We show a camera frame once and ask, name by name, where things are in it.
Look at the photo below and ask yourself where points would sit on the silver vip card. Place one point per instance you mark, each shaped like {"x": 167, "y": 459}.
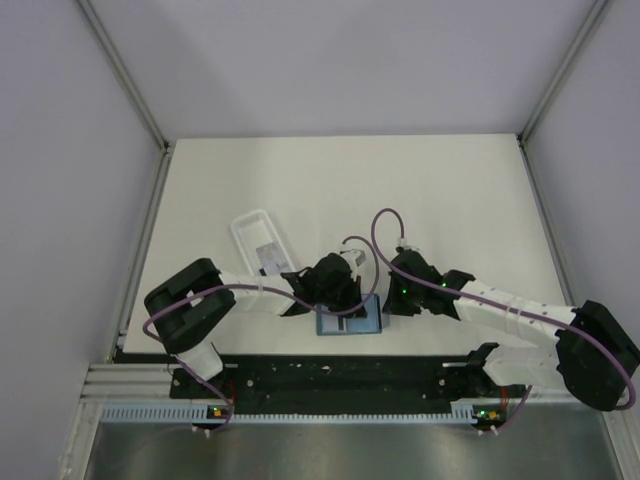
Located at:
{"x": 331, "y": 326}
{"x": 272, "y": 259}

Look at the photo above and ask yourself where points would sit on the grey slotted cable duct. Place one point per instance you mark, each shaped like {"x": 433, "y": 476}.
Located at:
{"x": 206, "y": 413}

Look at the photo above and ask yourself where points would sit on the silver VIP card top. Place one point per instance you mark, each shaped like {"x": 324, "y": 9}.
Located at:
{"x": 331, "y": 326}

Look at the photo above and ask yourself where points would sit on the aluminium frame rail front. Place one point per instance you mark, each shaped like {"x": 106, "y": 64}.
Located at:
{"x": 157, "y": 381}

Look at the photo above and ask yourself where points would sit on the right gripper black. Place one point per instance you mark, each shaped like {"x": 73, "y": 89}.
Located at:
{"x": 393, "y": 305}

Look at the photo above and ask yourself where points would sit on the blue leather card holder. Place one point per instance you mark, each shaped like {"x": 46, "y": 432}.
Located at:
{"x": 374, "y": 322}

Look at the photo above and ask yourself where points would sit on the left aluminium corner post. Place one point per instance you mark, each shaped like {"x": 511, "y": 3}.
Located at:
{"x": 121, "y": 72}

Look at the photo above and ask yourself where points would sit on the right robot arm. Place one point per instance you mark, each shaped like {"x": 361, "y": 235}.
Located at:
{"x": 581, "y": 349}

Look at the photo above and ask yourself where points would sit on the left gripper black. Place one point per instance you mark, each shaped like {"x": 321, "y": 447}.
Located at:
{"x": 354, "y": 296}

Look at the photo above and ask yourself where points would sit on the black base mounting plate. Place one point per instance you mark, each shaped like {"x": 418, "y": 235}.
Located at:
{"x": 448, "y": 377}

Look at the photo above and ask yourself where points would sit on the right aluminium corner post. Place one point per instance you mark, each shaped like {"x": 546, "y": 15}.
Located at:
{"x": 589, "y": 26}

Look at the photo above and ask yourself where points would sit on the white plastic basket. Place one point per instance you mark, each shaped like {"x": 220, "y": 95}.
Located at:
{"x": 251, "y": 231}

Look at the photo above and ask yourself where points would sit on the silver VIP card bottom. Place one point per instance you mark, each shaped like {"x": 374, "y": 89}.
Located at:
{"x": 272, "y": 259}

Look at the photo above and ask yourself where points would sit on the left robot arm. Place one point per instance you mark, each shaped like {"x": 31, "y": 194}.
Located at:
{"x": 186, "y": 308}

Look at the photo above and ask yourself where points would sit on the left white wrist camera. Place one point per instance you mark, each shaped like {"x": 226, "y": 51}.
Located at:
{"x": 354, "y": 257}

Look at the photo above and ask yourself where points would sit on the aluminium corner post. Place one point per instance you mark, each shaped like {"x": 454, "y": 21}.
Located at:
{"x": 121, "y": 72}
{"x": 589, "y": 26}

